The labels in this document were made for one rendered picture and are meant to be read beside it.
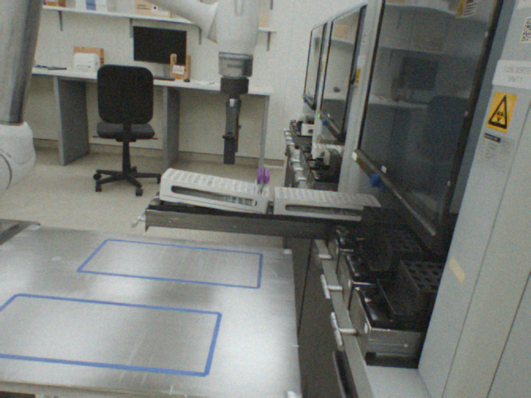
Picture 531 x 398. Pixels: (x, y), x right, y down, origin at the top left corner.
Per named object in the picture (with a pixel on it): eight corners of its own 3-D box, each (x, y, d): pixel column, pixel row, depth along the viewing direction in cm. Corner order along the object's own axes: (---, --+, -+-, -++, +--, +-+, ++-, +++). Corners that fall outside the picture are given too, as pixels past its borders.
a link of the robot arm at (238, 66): (216, 52, 101) (215, 77, 103) (253, 55, 101) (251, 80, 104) (220, 52, 110) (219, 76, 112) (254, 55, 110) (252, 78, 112)
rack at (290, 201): (369, 214, 126) (373, 194, 124) (378, 227, 117) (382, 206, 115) (272, 206, 125) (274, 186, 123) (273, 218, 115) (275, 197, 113)
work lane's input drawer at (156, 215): (375, 232, 130) (380, 206, 127) (387, 253, 117) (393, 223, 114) (142, 213, 127) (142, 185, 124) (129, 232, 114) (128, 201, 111)
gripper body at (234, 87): (222, 75, 111) (220, 110, 115) (219, 76, 103) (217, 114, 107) (250, 77, 112) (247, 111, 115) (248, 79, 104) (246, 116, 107)
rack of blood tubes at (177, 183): (265, 205, 125) (269, 185, 123) (265, 217, 115) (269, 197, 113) (166, 188, 123) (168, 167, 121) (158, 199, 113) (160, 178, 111)
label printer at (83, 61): (100, 71, 423) (99, 54, 418) (93, 73, 397) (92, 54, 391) (80, 69, 420) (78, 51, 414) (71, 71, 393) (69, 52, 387)
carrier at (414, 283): (423, 322, 72) (431, 292, 70) (412, 321, 72) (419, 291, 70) (404, 287, 83) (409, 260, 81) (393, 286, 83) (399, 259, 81)
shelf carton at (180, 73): (170, 78, 418) (170, 54, 410) (175, 77, 438) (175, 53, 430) (186, 80, 418) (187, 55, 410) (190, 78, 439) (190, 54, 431)
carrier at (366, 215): (378, 245, 101) (382, 222, 99) (370, 244, 101) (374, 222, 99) (367, 226, 112) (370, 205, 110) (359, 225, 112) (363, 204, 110)
